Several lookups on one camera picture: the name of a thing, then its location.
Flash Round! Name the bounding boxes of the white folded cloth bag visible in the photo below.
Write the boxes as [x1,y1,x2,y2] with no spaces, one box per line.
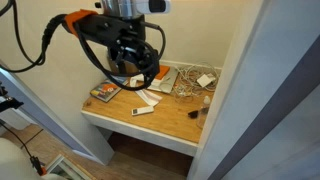
[129,75,162,106]

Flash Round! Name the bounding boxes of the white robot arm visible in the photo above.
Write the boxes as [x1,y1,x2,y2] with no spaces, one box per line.
[63,0,171,76]

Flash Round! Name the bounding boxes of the brown cardboard box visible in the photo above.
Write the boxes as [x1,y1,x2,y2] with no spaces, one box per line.
[107,49,138,75]

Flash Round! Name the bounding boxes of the clear plastic bottle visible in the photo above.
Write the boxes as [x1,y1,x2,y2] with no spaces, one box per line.
[196,96,211,128]

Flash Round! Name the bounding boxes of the black sunglasses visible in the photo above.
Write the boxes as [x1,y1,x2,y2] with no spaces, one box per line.
[188,107,209,119]

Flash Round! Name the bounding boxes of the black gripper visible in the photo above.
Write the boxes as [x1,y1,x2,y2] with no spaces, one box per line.
[63,9,160,74]

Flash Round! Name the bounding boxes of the orange notebook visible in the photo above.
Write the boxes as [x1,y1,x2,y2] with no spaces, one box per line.
[155,65,170,80]

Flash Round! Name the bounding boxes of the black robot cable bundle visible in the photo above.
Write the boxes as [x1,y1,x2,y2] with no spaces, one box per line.
[0,0,167,92]

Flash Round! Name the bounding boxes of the colourful hardcover book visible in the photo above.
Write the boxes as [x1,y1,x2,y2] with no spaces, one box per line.
[90,80,121,102]

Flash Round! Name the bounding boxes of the white remote control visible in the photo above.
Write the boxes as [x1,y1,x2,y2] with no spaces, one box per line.
[131,106,154,116]

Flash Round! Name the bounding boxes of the black tripod stand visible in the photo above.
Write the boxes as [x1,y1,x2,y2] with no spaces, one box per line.
[0,82,47,176]

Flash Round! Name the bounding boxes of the framed picture on floor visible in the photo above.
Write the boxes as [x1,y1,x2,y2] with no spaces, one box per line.
[46,154,96,180]

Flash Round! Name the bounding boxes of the tangle of white cables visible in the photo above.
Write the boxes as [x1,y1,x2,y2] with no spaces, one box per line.
[170,62,221,103]

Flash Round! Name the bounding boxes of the white power adapter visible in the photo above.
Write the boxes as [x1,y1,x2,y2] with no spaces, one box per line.
[197,74,215,87]

